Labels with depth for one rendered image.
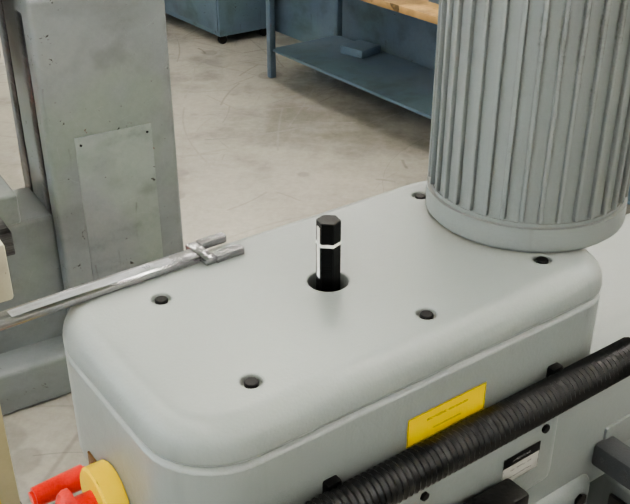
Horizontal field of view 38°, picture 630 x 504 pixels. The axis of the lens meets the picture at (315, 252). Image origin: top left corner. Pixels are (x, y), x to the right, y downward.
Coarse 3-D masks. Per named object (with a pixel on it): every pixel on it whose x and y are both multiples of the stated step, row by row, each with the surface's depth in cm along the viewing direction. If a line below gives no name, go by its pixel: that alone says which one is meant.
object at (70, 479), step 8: (80, 464) 88; (64, 472) 87; (72, 472) 87; (48, 480) 86; (56, 480) 86; (64, 480) 86; (72, 480) 86; (32, 488) 85; (40, 488) 85; (48, 488) 85; (56, 488) 85; (64, 488) 86; (72, 488) 86; (80, 488) 87; (32, 496) 85; (40, 496) 85; (48, 496) 85
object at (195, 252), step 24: (216, 240) 88; (144, 264) 84; (168, 264) 84; (192, 264) 85; (72, 288) 80; (96, 288) 80; (120, 288) 81; (0, 312) 76; (24, 312) 76; (48, 312) 77
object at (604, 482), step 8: (600, 480) 115; (608, 480) 114; (592, 488) 116; (600, 488) 115; (608, 488) 114; (616, 488) 113; (624, 488) 112; (592, 496) 117; (600, 496) 116; (608, 496) 114; (616, 496) 113; (624, 496) 112
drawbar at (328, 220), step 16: (320, 224) 79; (336, 224) 79; (320, 240) 80; (336, 240) 80; (320, 256) 80; (336, 256) 80; (320, 272) 81; (336, 272) 81; (320, 288) 82; (336, 288) 82
